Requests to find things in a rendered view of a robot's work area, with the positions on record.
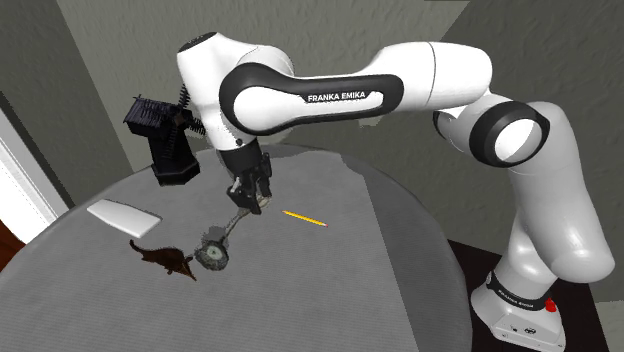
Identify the yellow pencil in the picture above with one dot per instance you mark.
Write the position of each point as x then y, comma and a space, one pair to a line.
304, 218

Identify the round grey table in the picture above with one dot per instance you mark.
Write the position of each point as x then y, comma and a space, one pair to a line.
317, 292

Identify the black windmill model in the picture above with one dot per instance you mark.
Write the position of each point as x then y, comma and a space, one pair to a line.
170, 146

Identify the white window frame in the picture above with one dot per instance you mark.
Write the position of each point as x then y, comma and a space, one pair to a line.
22, 187

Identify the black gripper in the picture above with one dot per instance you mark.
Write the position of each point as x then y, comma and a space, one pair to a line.
241, 158

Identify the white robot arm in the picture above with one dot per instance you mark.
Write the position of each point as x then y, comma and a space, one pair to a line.
438, 73

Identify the white flat rounded slab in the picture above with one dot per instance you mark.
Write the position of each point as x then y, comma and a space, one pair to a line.
124, 217

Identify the dark robot stand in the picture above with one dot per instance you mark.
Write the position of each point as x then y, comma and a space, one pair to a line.
580, 312

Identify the brown animal figure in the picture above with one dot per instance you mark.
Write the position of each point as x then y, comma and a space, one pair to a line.
168, 257

